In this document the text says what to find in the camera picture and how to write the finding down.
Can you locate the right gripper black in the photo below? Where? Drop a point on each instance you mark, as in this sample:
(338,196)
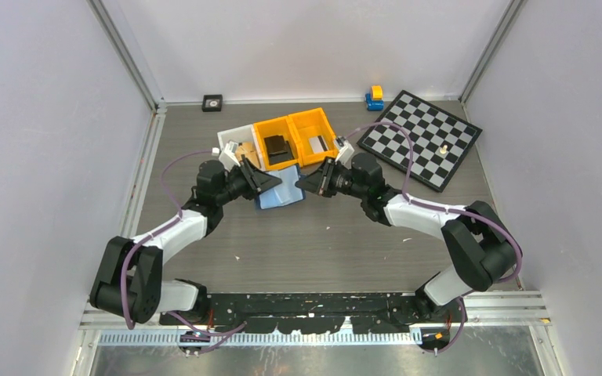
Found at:
(320,181)

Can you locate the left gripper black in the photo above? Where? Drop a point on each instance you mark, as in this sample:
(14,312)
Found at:
(255,180)

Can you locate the blue leather card holder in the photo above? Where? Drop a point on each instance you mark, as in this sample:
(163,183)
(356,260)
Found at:
(285,193)

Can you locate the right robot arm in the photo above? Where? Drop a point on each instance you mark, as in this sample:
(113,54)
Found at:
(480,248)

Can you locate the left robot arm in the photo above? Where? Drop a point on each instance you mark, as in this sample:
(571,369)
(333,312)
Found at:
(129,282)

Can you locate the card in orange bin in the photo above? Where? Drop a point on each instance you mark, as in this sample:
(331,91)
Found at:
(318,145)

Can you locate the tan items in white bin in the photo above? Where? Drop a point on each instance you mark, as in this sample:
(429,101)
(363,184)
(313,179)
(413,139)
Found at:
(247,151)

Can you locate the black object in bin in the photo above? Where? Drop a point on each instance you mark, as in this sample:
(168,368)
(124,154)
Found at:
(278,149)

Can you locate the white plastic bin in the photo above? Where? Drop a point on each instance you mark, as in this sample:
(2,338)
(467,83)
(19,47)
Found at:
(245,133)

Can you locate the orange plastic bin right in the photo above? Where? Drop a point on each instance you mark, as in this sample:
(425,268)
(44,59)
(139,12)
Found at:
(310,123)

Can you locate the orange plastic bin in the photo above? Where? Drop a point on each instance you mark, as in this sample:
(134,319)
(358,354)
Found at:
(277,126)
(310,123)

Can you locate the orange plastic bin left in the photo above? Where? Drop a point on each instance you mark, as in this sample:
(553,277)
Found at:
(277,126)

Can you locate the small black square device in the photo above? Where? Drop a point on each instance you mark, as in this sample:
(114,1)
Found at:
(212,103)

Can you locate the black white chessboard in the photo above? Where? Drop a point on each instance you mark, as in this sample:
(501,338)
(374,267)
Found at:
(429,128)

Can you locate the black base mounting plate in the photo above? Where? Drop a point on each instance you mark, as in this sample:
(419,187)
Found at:
(314,313)

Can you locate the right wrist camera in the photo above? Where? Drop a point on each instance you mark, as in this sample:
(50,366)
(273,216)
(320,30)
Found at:
(345,149)

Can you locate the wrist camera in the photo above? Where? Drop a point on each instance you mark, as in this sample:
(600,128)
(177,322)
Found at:
(345,149)
(226,155)

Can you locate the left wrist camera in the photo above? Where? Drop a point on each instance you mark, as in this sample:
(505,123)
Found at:
(226,155)

